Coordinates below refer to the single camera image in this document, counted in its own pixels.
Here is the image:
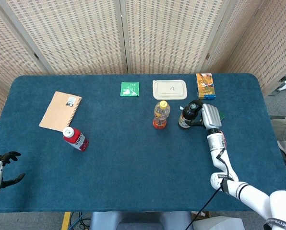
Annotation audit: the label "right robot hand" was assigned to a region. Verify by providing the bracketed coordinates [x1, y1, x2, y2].
[185, 99, 223, 131]

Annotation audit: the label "dark tea bottle black cap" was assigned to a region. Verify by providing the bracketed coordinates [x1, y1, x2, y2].
[178, 102, 204, 131]

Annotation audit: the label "red NFC juice bottle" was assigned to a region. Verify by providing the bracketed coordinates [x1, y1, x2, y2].
[62, 126, 89, 152]

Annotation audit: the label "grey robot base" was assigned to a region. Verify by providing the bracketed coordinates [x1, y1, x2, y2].
[89, 211, 194, 230]

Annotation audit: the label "blue yellow snack box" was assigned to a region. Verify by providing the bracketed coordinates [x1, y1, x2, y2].
[196, 72, 216, 100]

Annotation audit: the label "beige lidded food container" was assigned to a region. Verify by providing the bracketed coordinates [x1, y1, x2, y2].
[152, 79, 188, 100]

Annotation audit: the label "orange drink bottle yellow cap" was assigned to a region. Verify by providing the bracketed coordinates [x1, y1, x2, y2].
[153, 100, 171, 130]

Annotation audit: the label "khaki trouser leg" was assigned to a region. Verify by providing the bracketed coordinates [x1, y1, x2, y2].
[270, 115, 286, 142]

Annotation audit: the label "green sachet packet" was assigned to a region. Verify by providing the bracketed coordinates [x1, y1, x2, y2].
[120, 81, 140, 97]

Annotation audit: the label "blue table cloth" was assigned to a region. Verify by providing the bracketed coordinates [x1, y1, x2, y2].
[0, 73, 286, 213]

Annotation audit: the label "kraft spiral notebook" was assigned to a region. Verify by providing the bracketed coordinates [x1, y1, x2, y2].
[38, 91, 83, 133]

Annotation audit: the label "cardboard box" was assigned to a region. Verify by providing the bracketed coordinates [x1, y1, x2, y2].
[190, 210, 211, 220]

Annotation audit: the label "white box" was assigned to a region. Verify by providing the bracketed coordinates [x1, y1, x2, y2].
[192, 215, 246, 230]

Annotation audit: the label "woven folding screen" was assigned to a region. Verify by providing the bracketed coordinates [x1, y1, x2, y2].
[0, 0, 286, 147]

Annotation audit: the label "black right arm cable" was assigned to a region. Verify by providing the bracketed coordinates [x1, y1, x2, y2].
[185, 148, 232, 230]

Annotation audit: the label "blue floor cables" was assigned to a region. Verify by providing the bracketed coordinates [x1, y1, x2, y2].
[70, 211, 91, 230]

